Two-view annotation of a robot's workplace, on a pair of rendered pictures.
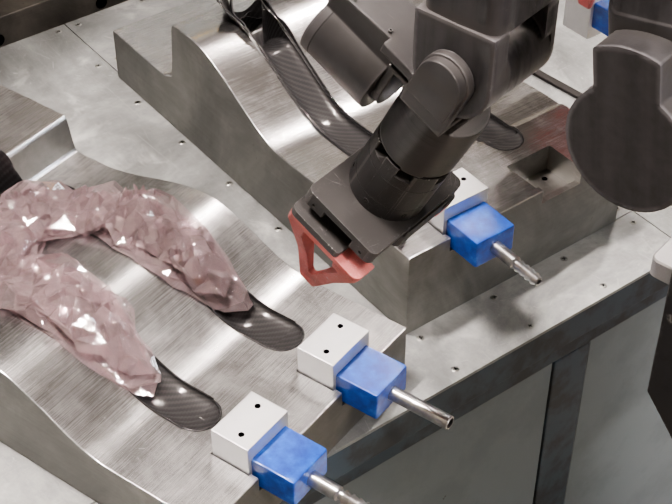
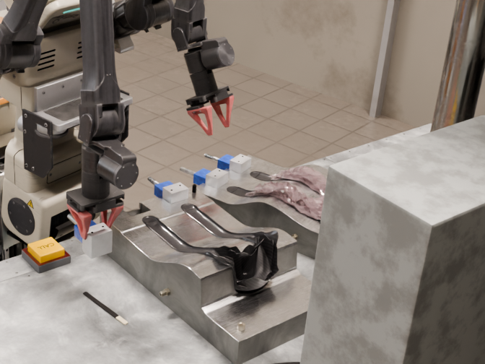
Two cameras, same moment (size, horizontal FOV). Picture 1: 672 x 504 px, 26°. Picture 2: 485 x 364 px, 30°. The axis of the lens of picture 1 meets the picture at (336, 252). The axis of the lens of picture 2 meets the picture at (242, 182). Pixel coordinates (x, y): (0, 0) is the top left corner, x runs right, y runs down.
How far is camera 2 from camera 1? 2.86 m
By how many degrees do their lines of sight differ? 110
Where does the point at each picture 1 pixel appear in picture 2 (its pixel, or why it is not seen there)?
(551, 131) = (129, 221)
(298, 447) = (226, 159)
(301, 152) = (232, 223)
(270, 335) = (237, 192)
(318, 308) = (221, 195)
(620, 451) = not seen: outside the picture
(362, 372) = (207, 172)
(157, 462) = (265, 166)
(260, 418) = (237, 159)
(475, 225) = (168, 185)
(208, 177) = not seen: hidden behind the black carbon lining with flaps
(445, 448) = not seen: hidden behind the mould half
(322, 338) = (220, 173)
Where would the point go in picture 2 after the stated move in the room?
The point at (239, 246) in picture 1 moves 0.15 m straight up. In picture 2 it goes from (252, 199) to (257, 143)
